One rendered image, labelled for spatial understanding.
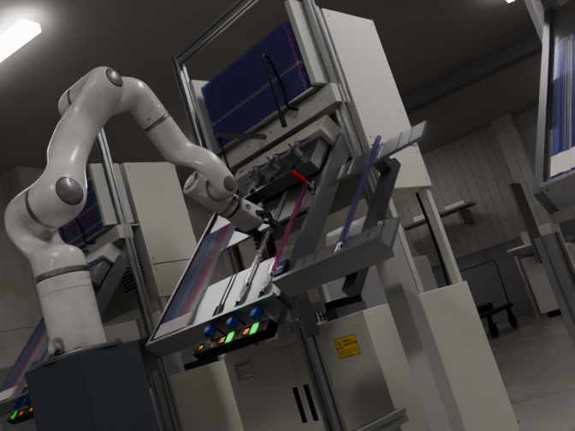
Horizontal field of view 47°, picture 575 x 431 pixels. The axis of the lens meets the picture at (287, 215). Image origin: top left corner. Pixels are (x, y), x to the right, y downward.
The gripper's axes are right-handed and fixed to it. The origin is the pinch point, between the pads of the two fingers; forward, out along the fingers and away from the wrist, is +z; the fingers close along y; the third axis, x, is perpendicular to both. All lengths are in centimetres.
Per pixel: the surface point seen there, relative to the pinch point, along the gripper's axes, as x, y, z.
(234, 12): -90, 9, -31
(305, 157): -24.3, -13.0, -0.8
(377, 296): -133, 159, 219
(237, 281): 17.8, 7.4, -2.2
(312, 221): 4.1, -21.0, 0.7
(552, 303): -299, 195, 549
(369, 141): -42, -21, 20
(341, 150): -29.4, -20.9, 7.8
